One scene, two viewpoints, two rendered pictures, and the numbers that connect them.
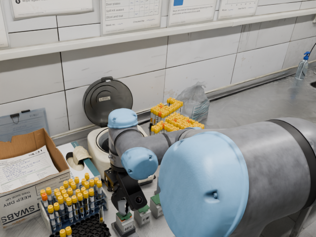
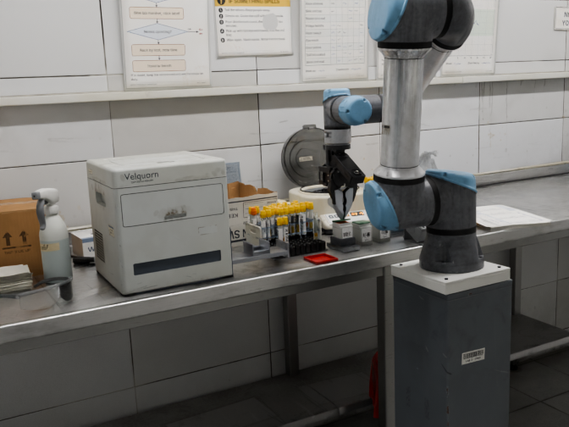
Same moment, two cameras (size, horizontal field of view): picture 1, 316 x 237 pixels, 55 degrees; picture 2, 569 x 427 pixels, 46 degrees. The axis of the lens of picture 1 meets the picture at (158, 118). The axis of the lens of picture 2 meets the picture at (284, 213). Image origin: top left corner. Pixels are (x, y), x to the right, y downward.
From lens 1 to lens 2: 1.29 m
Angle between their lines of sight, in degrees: 22
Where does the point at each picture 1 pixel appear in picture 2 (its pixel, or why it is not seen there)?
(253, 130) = not seen: outside the picture
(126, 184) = (343, 161)
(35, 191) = (242, 209)
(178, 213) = (378, 21)
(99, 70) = (299, 125)
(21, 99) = (215, 149)
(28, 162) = not seen: hidden behind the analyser
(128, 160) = (345, 103)
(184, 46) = not seen: hidden behind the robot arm
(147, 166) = (362, 108)
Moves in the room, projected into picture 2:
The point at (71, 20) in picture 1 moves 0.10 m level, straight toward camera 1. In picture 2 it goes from (270, 63) to (274, 62)
